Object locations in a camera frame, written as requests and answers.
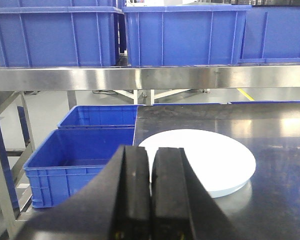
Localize near blue floor crate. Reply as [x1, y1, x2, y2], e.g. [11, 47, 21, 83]
[23, 128, 135, 209]

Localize pale blue plate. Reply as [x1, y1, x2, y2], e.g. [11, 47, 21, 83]
[139, 129, 257, 198]

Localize right blue shelf crate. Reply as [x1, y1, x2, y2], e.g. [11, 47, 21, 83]
[238, 4, 300, 64]

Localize white metal frame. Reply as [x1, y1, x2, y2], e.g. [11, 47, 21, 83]
[92, 88, 211, 106]

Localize left blue shelf crate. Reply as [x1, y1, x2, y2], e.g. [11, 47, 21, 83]
[0, 6, 122, 68]

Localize steel shelf frame leg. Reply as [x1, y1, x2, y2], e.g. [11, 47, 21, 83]
[0, 127, 33, 240]

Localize steel shelf rail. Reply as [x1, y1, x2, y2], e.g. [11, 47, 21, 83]
[0, 63, 300, 91]

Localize blue floor crate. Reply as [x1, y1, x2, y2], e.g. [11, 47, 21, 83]
[23, 128, 135, 209]
[57, 105, 139, 129]

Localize far blue floor crate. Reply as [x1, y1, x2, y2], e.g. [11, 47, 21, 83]
[57, 105, 139, 129]

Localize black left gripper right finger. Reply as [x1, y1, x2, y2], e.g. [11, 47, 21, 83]
[151, 147, 237, 240]

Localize middle blue shelf crate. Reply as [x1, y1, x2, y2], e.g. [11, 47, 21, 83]
[122, 4, 252, 67]

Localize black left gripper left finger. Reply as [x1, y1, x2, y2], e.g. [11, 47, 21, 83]
[15, 145, 150, 240]

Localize blue shelf crate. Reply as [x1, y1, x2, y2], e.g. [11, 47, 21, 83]
[238, 4, 300, 64]
[122, 4, 252, 67]
[0, 6, 122, 68]

